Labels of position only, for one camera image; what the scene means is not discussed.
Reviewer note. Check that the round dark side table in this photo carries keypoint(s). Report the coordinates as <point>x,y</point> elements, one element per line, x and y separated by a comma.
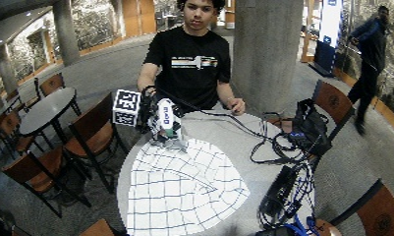
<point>45,109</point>

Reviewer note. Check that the blue and white banner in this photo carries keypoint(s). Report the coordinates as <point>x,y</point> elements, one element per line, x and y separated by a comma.
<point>330,23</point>

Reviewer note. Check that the wide concrete column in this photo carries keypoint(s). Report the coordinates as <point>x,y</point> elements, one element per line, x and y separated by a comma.
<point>266,52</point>

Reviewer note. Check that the black box device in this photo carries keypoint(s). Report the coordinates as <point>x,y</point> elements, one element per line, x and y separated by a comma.
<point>278,191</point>

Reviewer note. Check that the brown wooden chair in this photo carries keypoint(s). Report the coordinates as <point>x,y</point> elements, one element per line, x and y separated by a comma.
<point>93,128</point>
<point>332,100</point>
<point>34,170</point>
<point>50,84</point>
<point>4,126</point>
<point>97,229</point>
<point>379,213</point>

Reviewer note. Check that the white checked cloth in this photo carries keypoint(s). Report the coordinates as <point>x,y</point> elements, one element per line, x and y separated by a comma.
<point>182,190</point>

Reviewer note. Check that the the person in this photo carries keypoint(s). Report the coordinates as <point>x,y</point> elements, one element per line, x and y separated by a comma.
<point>191,78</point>

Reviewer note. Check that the white cube of black markers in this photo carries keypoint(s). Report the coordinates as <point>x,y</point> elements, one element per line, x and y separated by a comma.
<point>126,107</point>

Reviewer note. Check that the slim concrete column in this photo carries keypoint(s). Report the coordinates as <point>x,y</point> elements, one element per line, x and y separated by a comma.
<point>65,29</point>

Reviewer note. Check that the black bag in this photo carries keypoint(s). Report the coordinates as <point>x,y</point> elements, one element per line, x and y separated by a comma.
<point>308,128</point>

